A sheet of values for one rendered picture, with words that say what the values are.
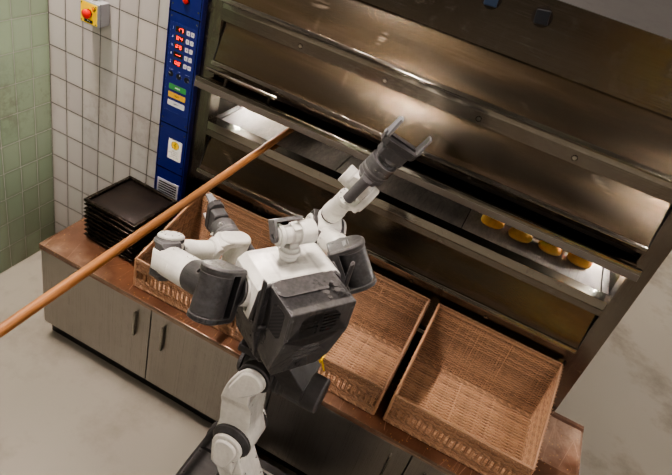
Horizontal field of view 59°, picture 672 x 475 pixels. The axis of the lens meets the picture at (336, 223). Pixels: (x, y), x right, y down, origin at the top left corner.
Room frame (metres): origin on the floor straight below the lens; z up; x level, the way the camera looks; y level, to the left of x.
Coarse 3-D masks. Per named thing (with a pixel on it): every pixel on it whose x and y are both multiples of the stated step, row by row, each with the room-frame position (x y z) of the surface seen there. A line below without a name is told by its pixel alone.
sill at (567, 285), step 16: (208, 128) 2.31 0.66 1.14; (224, 128) 2.29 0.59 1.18; (240, 128) 2.33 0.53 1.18; (256, 144) 2.24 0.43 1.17; (288, 160) 2.20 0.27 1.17; (304, 160) 2.22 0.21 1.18; (320, 176) 2.16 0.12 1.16; (336, 176) 2.16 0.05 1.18; (384, 208) 2.08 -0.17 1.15; (400, 208) 2.07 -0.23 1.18; (416, 208) 2.10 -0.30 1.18; (416, 224) 2.04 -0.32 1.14; (432, 224) 2.03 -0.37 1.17; (448, 224) 2.05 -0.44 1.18; (464, 240) 1.99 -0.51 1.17; (480, 240) 2.01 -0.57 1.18; (496, 256) 1.96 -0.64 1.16; (512, 256) 1.96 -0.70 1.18; (528, 272) 1.92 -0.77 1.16; (544, 272) 1.92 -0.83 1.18; (560, 288) 1.89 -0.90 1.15; (576, 288) 1.88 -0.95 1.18; (592, 288) 1.91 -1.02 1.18; (592, 304) 1.85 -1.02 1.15
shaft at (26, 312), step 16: (288, 128) 2.40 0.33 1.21; (272, 144) 2.23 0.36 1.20; (240, 160) 2.01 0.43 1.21; (224, 176) 1.88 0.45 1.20; (192, 192) 1.71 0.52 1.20; (176, 208) 1.60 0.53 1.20; (160, 224) 1.51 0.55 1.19; (128, 240) 1.37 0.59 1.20; (112, 256) 1.29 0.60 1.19; (80, 272) 1.18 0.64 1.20; (64, 288) 1.11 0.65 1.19; (32, 304) 1.03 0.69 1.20; (16, 320) 0.97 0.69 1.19; (0, 336) 0.92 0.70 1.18
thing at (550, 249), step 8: (488, 224) 2.12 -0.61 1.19; (496, 224) 2.12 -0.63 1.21; (512, 232) 2.10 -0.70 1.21; (520, 232) 2.09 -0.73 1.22; (520, 240) 2.08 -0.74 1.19; (528, 240) 2.08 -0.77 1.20; (544, 248) 2.06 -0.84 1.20; (552, 248) 2.06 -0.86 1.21; (568, 256) 2.06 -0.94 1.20; (576, 256) 2.04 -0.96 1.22; (576, 264) 2.03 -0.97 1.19; (584, 264) 2.03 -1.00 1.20
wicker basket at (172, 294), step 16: (208, 192) 2.25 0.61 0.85; (192, 208) 2.19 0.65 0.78; (240, 208) 2.21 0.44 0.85; (176, 224) 2.07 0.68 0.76; (192, 224) 2.21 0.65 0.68; (256, 224) 2.18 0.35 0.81; (256, 240) 2.15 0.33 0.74; (144, 256) 1.86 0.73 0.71; (144, 272) 1.80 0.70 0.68; (144, 288) 1.80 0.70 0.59; (160, 288) 1.78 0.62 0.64; (176, 288) 1.76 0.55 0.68; (176, 304) 1.76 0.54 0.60; (240, 336) 1.68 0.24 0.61
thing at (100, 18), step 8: (80, 0) 2.41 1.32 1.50; (88, 0) 2.41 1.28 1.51; (80, 8) 2.41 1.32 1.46; (88, 8) 2.40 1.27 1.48; (96, 8) 2.39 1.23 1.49; (104, 8) 2.42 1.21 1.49; (80, 16) 2.41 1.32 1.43; (96, 16) 2.39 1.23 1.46; (104, 16) 2.42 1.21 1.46; (96, 24) 2.39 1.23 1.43; (104, 24) 2.42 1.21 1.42
